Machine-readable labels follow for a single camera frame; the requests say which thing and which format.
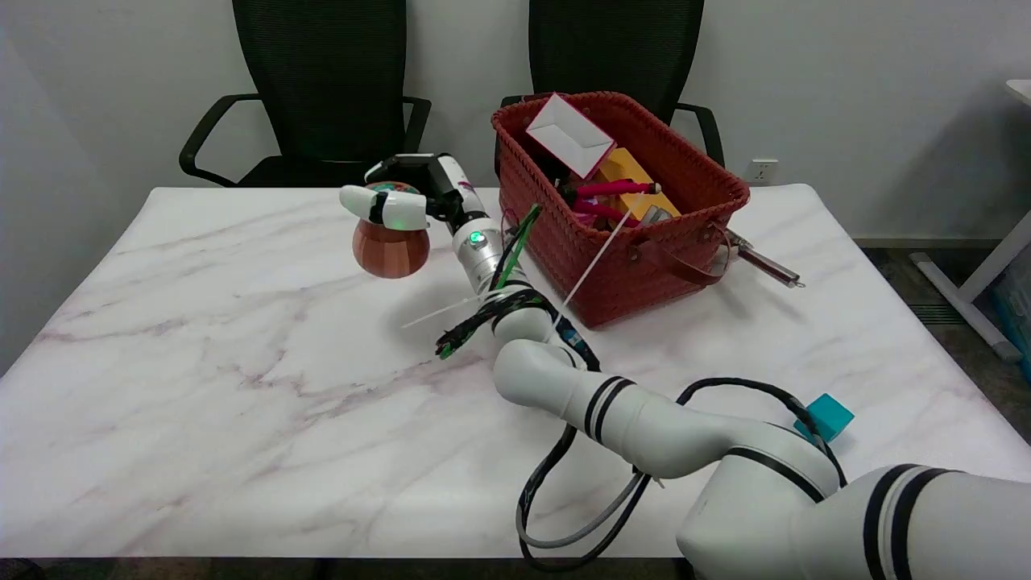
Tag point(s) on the teal cube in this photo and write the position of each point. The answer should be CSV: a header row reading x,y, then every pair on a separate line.
x,y
826,417

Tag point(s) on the white wall socket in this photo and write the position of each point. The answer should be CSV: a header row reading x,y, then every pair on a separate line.
x,y
762,171

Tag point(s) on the white desk leg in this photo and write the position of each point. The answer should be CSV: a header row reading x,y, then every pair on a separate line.
x,y
979,282

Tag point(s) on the black mesh office chair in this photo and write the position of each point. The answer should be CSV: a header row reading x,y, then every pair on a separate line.
x,y
620,56
314,89

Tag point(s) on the white open cardboard box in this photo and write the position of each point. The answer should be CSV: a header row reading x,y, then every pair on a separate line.
x,y
569,134

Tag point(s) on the red woven basket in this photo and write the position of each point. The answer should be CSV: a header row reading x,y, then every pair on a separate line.
x,y
628,242

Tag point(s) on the metal tongs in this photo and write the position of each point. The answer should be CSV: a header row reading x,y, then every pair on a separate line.
x,y
761,259

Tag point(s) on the yellow box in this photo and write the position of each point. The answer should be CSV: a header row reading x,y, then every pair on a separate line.
x,y
632,181

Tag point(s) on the wooden mortar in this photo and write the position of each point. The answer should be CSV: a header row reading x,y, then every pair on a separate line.
x,y
391,250

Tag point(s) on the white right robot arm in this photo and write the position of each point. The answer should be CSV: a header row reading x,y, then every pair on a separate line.
x,y
644,419

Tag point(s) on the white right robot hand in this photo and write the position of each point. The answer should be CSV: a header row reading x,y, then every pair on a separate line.
x,y
403,208

